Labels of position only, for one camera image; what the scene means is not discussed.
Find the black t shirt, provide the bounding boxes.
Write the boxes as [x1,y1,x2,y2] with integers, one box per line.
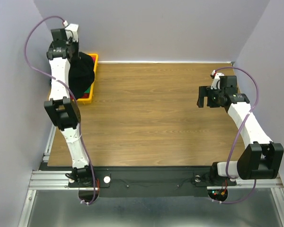
[69,52,95,99]

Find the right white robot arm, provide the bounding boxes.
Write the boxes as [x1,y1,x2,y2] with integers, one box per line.
[197,72,284,184]

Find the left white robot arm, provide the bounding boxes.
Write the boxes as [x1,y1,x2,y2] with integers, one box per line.
[44,24,97,187]

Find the red t shirt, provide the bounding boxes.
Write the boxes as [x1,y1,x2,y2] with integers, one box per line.
[81,93,89,98]

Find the yellow plastic bin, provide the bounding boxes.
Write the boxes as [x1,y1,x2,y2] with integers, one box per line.
[48,53,99,105]

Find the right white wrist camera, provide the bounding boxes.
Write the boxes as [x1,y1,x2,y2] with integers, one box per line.
[210,70,224,90]

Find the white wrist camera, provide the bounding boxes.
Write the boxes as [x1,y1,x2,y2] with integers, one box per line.
[62,20,79,42]
[210,70,224,90]

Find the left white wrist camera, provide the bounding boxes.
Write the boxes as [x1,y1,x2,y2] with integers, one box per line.
[62,20,79,42]

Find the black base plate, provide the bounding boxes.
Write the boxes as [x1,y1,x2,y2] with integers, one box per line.
[67,166,237,198]

